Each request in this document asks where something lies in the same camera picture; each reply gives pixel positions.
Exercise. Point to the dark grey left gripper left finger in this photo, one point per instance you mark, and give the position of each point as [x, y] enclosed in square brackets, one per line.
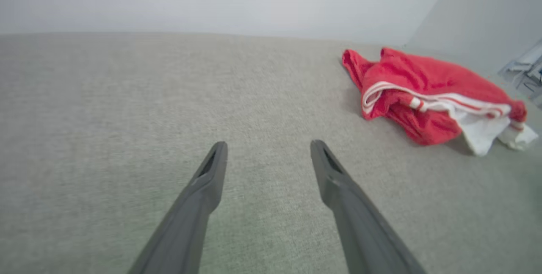
[190, 214]

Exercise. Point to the grey metal door frame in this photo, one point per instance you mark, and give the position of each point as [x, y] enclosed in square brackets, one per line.
[527, 70]

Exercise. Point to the red garment with white trim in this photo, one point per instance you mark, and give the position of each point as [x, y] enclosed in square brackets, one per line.
[423, 75]

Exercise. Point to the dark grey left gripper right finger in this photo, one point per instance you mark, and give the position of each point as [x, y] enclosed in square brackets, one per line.
[360, 231]

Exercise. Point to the grey fabric sofa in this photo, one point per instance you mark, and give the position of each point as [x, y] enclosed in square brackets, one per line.
[127, 96]

